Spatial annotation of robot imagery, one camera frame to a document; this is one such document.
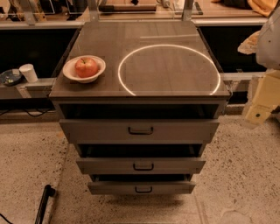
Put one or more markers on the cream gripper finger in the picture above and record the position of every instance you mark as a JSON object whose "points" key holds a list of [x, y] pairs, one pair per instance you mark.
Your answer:
{"points": [[265, 98]]}

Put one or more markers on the grey top drawer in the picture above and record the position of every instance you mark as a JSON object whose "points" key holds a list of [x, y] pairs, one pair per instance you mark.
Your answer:
{"points": [[139, 131]]}

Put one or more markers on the grey drawer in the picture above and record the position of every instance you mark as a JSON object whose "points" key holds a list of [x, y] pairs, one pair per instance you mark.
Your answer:
{"points": [[140, 165], [113, 187], [139, 131]]}

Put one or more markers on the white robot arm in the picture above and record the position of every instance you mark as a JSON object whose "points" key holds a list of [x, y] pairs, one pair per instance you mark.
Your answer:
{"points": [[266, 46]]}

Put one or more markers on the grey drawer cabinet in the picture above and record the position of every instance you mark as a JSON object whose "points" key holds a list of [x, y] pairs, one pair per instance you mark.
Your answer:
{"points": [[154, 70]]}

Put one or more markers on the grey middle drawer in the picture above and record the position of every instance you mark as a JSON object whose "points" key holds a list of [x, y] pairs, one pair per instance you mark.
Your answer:
{"points": [[140, 165]]}

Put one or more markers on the grey bottom drawer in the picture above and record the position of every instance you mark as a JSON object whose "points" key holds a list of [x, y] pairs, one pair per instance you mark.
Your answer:
{"points": [[113, 187]]}

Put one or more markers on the yellow cloth on shelf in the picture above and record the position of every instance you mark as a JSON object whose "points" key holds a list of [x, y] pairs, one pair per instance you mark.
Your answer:
{"points": [[263, 7]]}

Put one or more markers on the red apple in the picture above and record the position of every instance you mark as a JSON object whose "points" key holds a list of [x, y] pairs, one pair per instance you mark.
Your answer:
{"points": [[86, 67]]}

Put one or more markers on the white ceramic bowl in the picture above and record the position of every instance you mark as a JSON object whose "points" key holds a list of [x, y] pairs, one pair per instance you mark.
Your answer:
{"points": [[69, 69]]}

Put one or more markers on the black bar on floor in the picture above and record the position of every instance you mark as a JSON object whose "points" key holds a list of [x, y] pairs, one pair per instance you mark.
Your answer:
{"points": [[47, 193]]}

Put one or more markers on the white paper cup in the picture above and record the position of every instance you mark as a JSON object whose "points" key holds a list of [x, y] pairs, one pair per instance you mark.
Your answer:
{"points": [[28, 72]]}

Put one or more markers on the dark blue plate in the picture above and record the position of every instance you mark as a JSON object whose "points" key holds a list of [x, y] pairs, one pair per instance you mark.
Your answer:
{"points": [[11, 77]]}

